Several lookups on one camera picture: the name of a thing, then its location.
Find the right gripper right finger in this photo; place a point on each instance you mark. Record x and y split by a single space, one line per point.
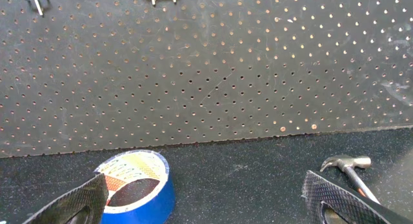
326 191

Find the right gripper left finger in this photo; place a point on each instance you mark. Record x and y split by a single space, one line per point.
80 201

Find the hammer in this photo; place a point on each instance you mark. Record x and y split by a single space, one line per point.
346 162

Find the roll of blue tape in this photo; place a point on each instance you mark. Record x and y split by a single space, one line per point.
148 208

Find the black pegboard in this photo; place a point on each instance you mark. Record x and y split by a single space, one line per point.
206 72

